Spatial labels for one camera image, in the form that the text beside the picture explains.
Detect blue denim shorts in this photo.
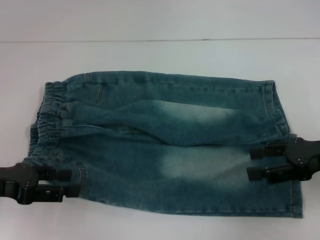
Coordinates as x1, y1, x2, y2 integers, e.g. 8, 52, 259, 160
29, 71, 305, 218

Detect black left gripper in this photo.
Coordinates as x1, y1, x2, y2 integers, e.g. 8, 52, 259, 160
0, 162, 81, 205

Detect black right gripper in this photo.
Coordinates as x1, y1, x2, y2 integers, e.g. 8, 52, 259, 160
246, 133, 320, 185

